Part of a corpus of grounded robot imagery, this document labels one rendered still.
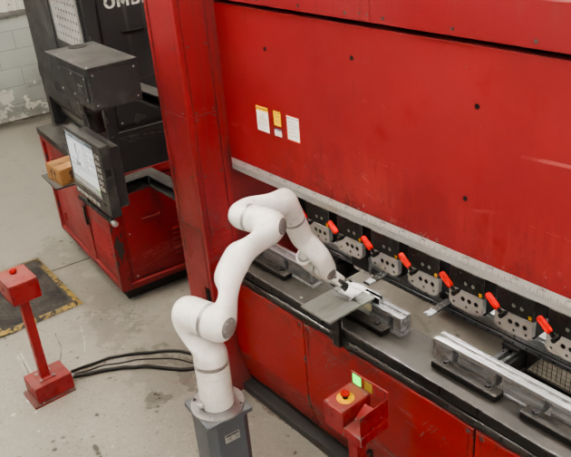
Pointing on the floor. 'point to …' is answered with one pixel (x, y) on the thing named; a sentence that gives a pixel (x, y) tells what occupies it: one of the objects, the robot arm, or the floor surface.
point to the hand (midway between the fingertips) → (339, 284)
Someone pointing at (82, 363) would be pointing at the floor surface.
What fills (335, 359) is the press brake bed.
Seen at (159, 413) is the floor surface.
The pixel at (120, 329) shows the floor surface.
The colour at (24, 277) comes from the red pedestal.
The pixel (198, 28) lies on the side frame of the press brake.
